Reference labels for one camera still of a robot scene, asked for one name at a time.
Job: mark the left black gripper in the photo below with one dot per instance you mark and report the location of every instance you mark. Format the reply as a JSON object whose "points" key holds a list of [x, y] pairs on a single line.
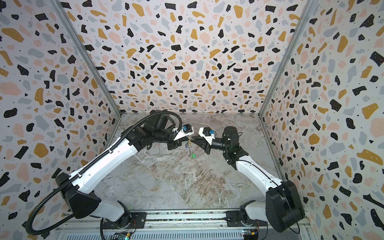
{"points": [[180, 141]]}

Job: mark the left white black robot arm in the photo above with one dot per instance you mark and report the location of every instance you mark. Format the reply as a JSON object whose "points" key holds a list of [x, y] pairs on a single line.
{"points": [[78, 188]]}

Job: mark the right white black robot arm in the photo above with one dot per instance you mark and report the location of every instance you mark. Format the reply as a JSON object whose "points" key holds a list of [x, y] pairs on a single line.
{"points": [[283, 207]]}

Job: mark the left green circuit board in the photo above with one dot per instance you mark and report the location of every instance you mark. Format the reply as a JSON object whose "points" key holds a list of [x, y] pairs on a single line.
{"points": [[125, 235]]}

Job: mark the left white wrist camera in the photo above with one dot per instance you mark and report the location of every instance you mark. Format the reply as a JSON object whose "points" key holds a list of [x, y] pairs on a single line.
{"points": [[186, 131]]}

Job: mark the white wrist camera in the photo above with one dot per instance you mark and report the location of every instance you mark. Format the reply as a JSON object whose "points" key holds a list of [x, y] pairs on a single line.
{"points": [[208, 134], [186, 131]]}

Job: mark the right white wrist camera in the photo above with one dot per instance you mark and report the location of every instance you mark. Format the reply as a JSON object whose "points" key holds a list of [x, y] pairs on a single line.
{"points": [[208, 134]]}

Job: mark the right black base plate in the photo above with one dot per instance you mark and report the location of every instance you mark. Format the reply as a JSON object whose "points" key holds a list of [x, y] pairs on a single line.
{"points": [[236, 219]]}

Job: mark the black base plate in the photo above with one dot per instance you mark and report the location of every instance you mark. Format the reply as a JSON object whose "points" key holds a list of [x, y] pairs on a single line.
{"points": [[135, 221], [236, 219]]}

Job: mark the white slotted cable duct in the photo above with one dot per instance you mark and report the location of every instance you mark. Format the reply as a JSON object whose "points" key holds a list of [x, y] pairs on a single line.
{"points": [[166, 235]]}

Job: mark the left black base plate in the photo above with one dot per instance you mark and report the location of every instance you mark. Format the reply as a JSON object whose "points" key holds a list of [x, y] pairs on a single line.
{"points": [[135, 221]]}

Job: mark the right circuit board with wires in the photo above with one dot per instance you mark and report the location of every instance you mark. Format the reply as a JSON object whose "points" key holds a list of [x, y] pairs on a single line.
{"points": [[251, 234]]}

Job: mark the aluminium mounting rail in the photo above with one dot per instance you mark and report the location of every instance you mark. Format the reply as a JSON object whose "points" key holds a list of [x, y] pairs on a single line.
{"points": [[214, 219]]}

